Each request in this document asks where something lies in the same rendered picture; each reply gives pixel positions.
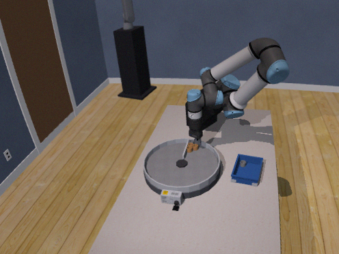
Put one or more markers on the blue plastic crate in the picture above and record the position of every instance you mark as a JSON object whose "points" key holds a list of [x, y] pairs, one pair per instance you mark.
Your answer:
{"points": [[248, 174]]}

